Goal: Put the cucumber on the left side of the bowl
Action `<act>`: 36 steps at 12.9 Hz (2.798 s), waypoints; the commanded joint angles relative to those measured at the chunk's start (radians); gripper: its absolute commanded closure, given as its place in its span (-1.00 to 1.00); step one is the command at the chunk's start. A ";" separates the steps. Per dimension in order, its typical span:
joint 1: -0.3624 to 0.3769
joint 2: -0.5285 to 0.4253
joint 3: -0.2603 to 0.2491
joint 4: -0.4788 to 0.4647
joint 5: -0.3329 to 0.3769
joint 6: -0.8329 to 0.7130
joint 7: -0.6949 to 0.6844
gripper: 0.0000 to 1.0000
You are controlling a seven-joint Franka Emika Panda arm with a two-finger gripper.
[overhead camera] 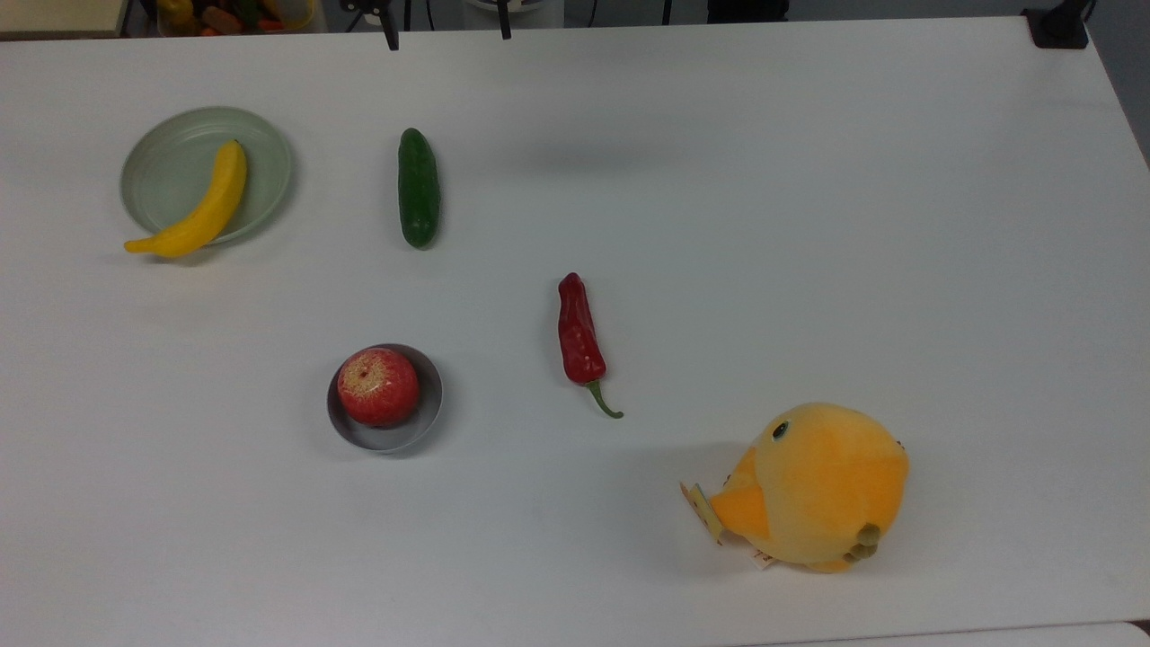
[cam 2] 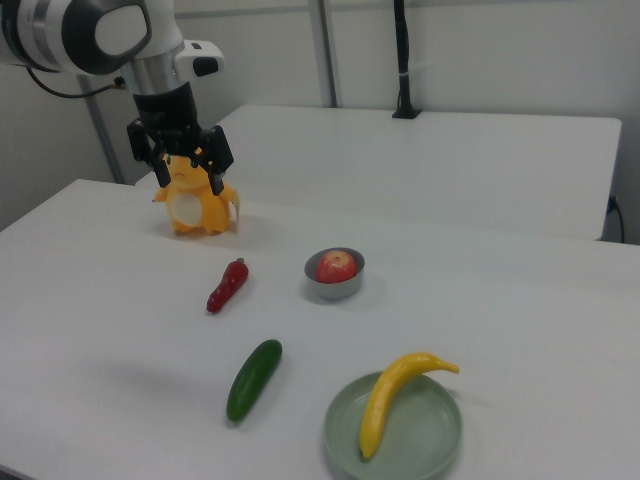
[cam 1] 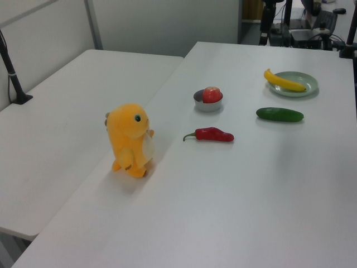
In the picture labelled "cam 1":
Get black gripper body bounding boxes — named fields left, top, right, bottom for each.
left=260, top=0, right=277, bottom=34

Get green cucumber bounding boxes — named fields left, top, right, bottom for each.
left=255, top=107, right=305, bottom=123

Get small grey bowl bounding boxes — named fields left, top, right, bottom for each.
left=193, top=89, right=224, bottom=113

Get black vertical pole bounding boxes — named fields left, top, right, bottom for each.
left=283, top=0, right=293, bottom=47

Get black equipment box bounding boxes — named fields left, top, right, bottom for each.
left=290, top=27, right=325, bottom=50

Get yellow banana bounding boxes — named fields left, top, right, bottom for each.
left=263, top=68, right=307, bottom=92

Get black keyboard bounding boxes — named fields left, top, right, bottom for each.
left=311, top=9, right=339, bottom=32

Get light green plate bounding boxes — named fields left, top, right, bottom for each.
left=268, top=71, right=319, bottom=98

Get red apple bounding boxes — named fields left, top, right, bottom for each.
left=202, top=86, right=223, bottom=104

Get red chili pepper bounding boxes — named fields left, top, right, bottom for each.
left=182, top=127, right=235, bottom=143

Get orange plush toy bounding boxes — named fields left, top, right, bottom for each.
left=105, top=103, right=156, bottom=178

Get black clamped camera stand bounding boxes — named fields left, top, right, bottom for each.
left=339, top=16, right=357, bottom=59

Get grey metal partition post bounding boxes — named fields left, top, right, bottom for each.
left=83, top=0, right=103, bottom=50

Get black camera stand with cable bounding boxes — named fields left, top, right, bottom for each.
left=0, top=29, right=33, bottom=106

